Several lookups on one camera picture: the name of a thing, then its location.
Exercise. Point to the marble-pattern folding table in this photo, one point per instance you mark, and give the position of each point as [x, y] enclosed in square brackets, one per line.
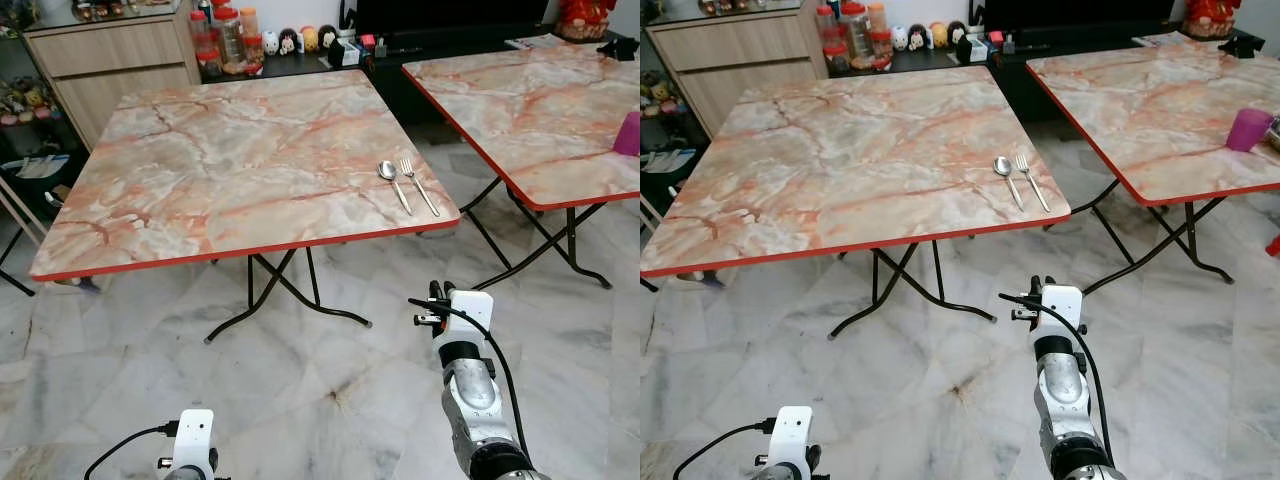
[850, 160]
[230, 170]
[530, 110]
[1150, 110]

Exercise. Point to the dark open shelf unit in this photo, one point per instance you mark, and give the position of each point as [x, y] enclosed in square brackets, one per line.
[655, 135]
[20, 140]

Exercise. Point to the tall clear plastic jar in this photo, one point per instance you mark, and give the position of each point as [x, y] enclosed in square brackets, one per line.
[230, 40]
[856, 35]

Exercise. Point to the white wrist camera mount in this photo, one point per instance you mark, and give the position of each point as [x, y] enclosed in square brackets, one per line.
[1062, 310]
[195, 440]
[795, 440]
[470, 315]

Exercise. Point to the red plastic stool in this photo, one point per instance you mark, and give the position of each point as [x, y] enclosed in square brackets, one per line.
[1273, 246]

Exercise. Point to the small red-lid plastic jar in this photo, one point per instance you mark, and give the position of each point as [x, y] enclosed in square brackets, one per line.
[826, 45]
[206, 50]

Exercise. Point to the black clamp device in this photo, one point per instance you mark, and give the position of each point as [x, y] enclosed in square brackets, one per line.
[1243, 44]
[620, 48]

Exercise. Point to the steel spoon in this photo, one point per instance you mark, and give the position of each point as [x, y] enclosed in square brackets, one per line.
[1003, 166]
[387, 170]

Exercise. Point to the black television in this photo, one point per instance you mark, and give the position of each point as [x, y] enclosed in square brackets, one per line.
[1075, 10]
[450, 12]

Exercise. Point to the blue white paper stack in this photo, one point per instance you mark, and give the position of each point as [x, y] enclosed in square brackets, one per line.
[35, 167]
[668, 160]

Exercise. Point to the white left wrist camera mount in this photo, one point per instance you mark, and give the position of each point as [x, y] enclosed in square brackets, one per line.
[795, 440]
[195, 440]

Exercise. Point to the black white small box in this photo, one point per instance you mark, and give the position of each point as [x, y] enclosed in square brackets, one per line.
[345, 53]
[972, 50]

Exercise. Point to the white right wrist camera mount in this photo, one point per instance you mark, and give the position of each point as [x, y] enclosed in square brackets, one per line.
[470, 315]
[1062, 310]

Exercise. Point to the red orange ornament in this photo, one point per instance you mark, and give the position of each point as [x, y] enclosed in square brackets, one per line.
[1212, 16]
[587, 18]

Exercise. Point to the dark figurine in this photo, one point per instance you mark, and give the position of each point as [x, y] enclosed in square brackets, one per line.
[327, 38]
[956, 32]

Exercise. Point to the steel bowl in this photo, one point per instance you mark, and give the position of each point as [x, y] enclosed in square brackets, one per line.
[1275, 135]

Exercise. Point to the steel fork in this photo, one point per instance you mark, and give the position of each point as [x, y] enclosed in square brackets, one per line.
[1033, 185]
[420, 190]

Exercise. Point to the yellow figurine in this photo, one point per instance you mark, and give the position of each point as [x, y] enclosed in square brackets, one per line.
[309, 39]
[938, 35]

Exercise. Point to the black white figurine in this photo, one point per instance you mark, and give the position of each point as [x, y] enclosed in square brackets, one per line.
[289, 42]
[917, 37]

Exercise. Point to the purple plastic cup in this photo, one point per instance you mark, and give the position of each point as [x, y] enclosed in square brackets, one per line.
[628, 135]
[1248, 130]

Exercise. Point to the black low console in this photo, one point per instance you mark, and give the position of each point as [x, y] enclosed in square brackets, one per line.
[1010, 90]
[385, 85]

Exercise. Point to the orange-filled plastic jar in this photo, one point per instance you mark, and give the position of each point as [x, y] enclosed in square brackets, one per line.
[880, 38]
[252, 40]

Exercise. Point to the stuffed toys heap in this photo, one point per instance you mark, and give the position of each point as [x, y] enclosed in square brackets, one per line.
[660, 98]
[30, 100]

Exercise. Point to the light wooden cabinet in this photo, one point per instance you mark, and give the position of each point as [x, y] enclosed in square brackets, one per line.
[110, 60]
[740, 55]

